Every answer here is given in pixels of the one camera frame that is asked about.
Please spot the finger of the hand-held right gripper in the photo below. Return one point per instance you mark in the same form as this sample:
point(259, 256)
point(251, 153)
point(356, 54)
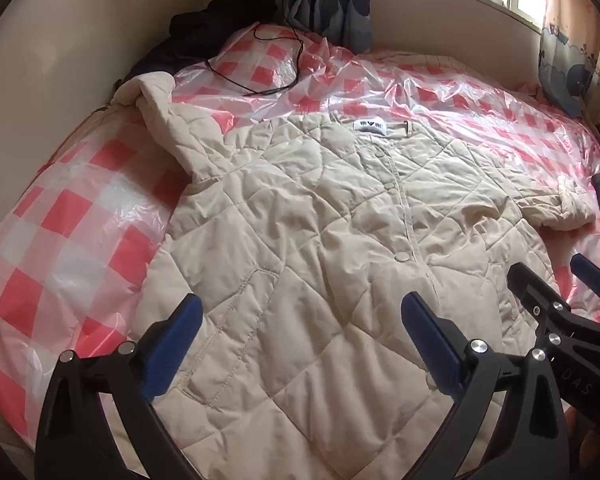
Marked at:
point(597, 280)
point(540, 295)

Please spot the black clothing pile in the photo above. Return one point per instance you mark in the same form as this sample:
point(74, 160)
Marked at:
point(215, 15)

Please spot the beige quilted jacket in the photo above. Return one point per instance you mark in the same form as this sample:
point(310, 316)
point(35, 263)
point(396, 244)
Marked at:
point(330, 240)

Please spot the pink checkered plastic sheet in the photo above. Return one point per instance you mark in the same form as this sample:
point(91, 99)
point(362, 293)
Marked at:
point(75, 240)

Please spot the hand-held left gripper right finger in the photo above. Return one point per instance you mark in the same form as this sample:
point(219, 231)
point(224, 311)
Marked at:
point(432, 342)

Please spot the person's right hand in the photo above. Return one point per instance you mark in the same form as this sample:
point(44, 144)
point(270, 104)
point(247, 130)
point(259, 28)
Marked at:
point(592, 442)

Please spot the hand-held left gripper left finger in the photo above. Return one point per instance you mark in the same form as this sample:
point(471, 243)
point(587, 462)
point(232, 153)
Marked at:
point(177, 340)

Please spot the pink and blue patterned curtain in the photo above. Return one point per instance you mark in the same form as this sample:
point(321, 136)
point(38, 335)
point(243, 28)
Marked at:
point(330, 0)
point(572, 60)

